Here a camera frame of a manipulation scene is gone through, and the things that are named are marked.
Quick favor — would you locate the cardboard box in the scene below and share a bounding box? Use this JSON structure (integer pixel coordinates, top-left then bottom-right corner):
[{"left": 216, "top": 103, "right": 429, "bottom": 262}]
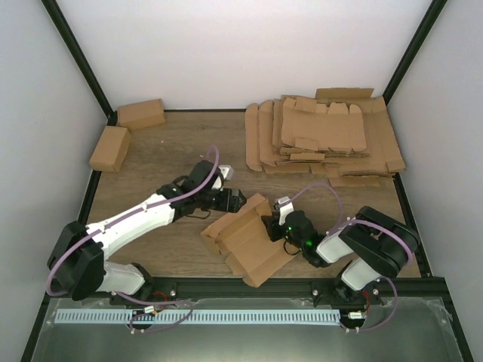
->
[
  {"left": 201, "top": 194, "right": 297, "bottom": 288},
  {"left": 117, "top": 99, "right": 166, "bottom": 130},
  {"left": 89, "top": 126, "right": 131, "bottom": 172}
]

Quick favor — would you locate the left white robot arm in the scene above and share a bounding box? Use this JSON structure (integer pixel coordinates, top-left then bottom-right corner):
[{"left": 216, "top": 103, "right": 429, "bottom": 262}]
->
[{"left": 47, "top": 160, "right": 247, "bottom": 305}]

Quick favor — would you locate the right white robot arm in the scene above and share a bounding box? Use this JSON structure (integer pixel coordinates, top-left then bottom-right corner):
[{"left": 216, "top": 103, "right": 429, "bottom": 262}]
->
[{"left": 261, "top": 206, "right": 420, "bottom": 304}]

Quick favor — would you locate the stack of flat cardboard blanks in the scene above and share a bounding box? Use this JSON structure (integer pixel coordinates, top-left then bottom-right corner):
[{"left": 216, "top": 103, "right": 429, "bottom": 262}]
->
[{"left": 245, "top": 87, "right": 406, "bottom": 187}]

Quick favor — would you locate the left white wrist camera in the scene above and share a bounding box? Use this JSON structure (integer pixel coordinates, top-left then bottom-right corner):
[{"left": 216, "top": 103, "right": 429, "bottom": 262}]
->
[{"left": 211, "top": 165, "right": 234, "bottom": 190}]

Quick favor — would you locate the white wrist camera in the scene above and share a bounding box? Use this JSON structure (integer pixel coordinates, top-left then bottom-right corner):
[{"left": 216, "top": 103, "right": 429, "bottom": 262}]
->
[
  {"left": 273, "top": 196, "right": 294, "bottom": 225},
  {"left": 211, "top": 165, "right": 234, "bottom": 190}
]

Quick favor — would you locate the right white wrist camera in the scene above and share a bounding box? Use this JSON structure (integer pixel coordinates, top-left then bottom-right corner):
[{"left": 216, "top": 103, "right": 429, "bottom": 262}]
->
[{"left": 273, "top": 196, "right": 294, "bottom": 225}]

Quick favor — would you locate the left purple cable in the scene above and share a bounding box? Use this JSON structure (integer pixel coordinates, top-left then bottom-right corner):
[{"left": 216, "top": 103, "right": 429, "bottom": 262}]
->
[{"left": 46, "top": 146, "right": 220, "bottom": 296}]

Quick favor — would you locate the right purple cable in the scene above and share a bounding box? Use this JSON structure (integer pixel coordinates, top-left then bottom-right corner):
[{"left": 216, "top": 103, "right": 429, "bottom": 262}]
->
[{"left": 282, "top": 183, "right": 416, "bottom": 331}]

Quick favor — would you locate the black aluminium frame rail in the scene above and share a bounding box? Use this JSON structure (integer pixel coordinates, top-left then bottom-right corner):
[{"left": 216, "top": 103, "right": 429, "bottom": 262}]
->
[{"left": 109, "top": 276, "right": 446, "bottom": 306}]

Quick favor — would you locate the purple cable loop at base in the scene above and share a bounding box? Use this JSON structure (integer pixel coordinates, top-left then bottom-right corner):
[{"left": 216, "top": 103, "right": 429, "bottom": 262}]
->
[{"left": 112, "top": 293, "right": 195, "bottom": 336}]

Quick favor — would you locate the light blue slotted cable duct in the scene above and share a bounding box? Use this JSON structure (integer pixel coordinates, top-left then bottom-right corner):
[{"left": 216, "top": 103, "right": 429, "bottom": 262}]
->
[{"left": 54, "top": 308, "right": 340, "bottom": 326}]

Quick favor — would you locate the left black frame post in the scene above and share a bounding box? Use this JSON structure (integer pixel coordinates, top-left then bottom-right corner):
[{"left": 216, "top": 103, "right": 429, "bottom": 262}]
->
[{"left": 41, "top": 0, "right": 117, "bottom": 126}]

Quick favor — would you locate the black frame post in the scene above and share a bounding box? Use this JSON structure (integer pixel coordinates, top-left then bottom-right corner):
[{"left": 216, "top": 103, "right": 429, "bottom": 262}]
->
[
  {"left": 41, "top": 0, "right": 117, "bottom": 126},
  {"left": 383, "top": 0, "right": 448, "bottom": 105}
]

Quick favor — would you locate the right black frame post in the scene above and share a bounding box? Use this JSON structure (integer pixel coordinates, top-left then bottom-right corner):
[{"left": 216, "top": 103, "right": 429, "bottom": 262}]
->
[{"left": 383, "top": 0, "right": 448, "bottom": 105}]

